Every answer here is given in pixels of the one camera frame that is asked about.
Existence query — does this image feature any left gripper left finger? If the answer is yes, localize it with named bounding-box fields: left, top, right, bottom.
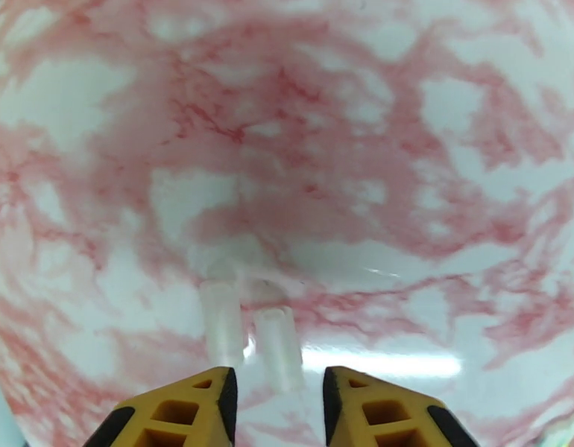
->
left=83, top=365, right=239, bottom=447

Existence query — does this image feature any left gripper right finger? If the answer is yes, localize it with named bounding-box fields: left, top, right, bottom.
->
left=322, top=365, right=479, bottom=447

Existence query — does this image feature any clear pen cap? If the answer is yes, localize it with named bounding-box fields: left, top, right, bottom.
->
left=254, top=306, right=303, bottom=393
left=201, top=280, right=246, bottom=367

